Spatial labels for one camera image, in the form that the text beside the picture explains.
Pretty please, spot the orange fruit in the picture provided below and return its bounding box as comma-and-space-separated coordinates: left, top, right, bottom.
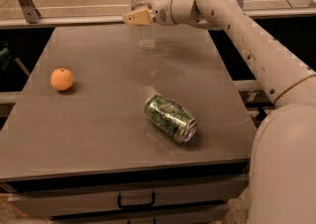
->
50, 68, 73, 92

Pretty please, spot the green soda can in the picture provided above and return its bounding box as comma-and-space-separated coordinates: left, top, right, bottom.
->
143, 95, 198, 143

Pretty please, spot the grey drawer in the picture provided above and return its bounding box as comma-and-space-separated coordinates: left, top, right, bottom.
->
51, 204, 229, 224
9, 174, 249, 217

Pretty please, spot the grey lower drawer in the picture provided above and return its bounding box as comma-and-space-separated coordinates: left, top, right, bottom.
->
51, 204, 229, 224

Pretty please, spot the green object at left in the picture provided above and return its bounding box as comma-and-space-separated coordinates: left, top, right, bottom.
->
0, 47, 12, 71

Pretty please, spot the clear plastic water bottle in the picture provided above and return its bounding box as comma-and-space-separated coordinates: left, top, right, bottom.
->
131, 0, 155, 50

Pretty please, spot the grey upper drawer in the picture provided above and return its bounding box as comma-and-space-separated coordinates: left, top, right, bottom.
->
9, 174, 249, 217

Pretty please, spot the grey horizontal railing bar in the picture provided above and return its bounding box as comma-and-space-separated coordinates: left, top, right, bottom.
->
0, 7, 316, 30

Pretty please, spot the black drawer handle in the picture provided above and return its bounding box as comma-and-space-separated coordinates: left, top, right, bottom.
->
117, 192, 156, 209

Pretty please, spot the left metal railing bracket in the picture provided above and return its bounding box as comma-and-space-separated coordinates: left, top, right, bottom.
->
18, 0, 41, 24

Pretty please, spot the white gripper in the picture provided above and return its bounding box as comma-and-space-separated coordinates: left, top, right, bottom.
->
122, 0, 175, 26

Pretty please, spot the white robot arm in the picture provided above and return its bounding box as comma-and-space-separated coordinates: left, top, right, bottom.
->
123, 0, 316, 224

